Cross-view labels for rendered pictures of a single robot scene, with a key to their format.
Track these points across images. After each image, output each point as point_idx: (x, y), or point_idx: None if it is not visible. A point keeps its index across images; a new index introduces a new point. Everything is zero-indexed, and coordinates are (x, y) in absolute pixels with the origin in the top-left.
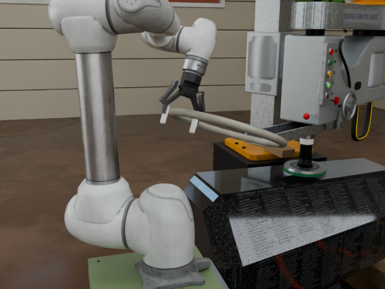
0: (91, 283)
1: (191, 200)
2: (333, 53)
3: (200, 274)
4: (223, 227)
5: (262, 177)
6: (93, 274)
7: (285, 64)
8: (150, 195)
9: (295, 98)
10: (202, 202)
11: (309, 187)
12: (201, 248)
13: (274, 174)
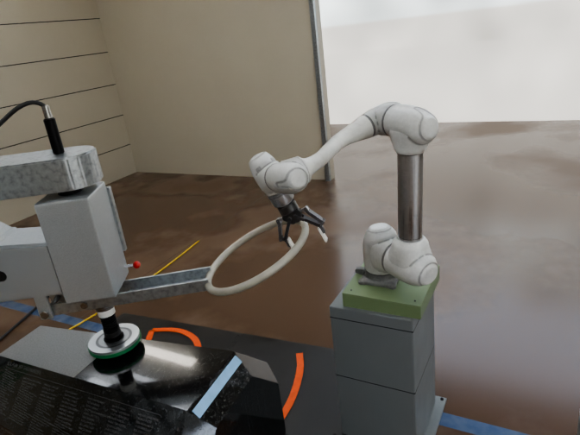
0: (429, 286)
1: (234, 402)
2: None
3: None
4: (254, 363)
5: (150, 363)
6: (424, 291)
7: (99, 231)
8: (391, 226)
9: (115, 261)
10: (240, 379)
11: None
12: (259, 411)
13: (129, 364)
